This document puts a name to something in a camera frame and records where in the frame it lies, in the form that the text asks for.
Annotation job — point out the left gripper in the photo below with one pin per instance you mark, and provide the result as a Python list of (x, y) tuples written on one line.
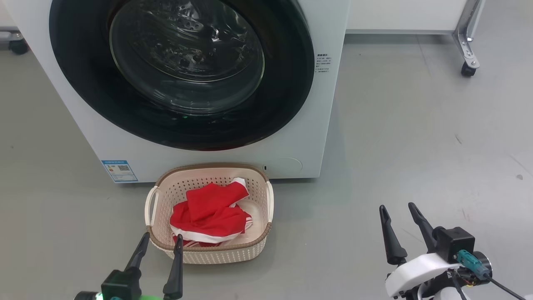
[(152, 298)]

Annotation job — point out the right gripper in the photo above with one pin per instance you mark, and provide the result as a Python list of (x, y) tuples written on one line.
[(416, 273)]

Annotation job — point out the red and white garment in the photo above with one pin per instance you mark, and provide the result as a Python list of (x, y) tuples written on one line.
[(212, 216)]

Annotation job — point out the round dark glass washer door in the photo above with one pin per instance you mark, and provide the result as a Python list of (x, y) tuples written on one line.
[(283, 96)]

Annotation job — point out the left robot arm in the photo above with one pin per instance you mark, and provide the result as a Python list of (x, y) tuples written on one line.
[(85, 296)]

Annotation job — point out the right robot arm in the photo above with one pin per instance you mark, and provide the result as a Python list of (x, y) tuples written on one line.
[(449, 293)]

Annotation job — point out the cream perforated laundry basket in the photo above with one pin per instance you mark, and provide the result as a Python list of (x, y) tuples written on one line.
[(258, 191)]

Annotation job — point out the white washing machine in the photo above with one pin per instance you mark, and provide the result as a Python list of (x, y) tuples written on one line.
[(329, 104)]

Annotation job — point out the steel washer drum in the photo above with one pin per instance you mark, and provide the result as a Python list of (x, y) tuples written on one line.
[(179, 41)]

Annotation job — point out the blue energy label sticker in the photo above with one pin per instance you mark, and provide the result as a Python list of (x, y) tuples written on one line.
[(119, 171)]

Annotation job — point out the black caster wheel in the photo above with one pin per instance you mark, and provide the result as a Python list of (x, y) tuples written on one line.
[(468, 69), (18, 47)]

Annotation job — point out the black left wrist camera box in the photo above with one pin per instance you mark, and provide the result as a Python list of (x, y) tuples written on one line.
[(120, 285)]

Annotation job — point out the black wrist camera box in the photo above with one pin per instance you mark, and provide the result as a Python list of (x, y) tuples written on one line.
[(120, 285), (454, 243)]

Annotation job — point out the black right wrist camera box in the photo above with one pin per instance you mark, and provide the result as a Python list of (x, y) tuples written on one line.
[(454, 243)]

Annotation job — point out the metal panel leg bracket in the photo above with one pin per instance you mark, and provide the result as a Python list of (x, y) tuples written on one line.
[(467, 37)]

